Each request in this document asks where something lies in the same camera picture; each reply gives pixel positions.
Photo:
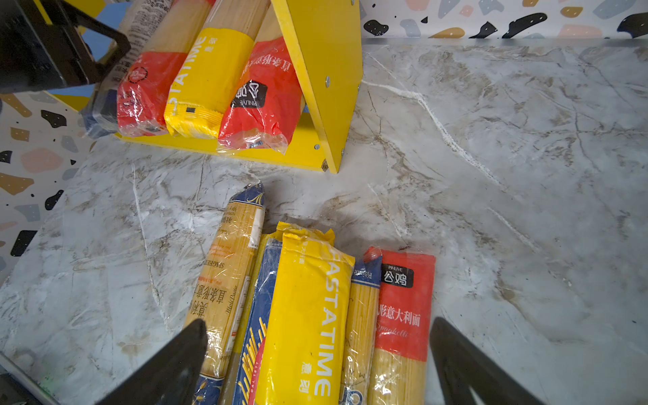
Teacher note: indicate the clear spaghetti bag Chinese text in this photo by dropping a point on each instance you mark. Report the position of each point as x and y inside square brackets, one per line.
[222, 286]

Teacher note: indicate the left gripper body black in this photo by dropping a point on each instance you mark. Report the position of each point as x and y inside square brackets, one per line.
[42, 47]

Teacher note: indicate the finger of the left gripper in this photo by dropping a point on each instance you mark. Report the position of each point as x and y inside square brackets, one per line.
[101, 35]

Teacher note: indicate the blue-top spaghetti bag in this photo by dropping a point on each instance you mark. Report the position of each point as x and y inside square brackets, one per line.
[360, 332]

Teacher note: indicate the yellow shelf pink blue boards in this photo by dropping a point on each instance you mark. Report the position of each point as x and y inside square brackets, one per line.
[324, 41]

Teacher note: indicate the clear bag white label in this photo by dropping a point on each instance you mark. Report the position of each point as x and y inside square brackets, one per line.
[140, 21]

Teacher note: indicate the blue Barilla spaghetti bag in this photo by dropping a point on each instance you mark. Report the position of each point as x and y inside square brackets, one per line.
[241, 382]

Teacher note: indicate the yellow Pastatime bag tall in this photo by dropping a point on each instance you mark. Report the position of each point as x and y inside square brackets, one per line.
[206, 83]

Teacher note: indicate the red spaghetti bag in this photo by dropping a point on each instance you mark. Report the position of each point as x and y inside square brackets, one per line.
[268, 103]
[143, 93]
[399, 366]

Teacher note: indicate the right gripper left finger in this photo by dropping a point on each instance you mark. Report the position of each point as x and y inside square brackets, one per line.
[169, 377]

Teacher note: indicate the yellow Pastatime bag right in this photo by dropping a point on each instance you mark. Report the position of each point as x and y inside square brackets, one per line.
[304, 345]

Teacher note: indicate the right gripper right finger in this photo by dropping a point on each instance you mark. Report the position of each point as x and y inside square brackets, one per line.
[466, 374]

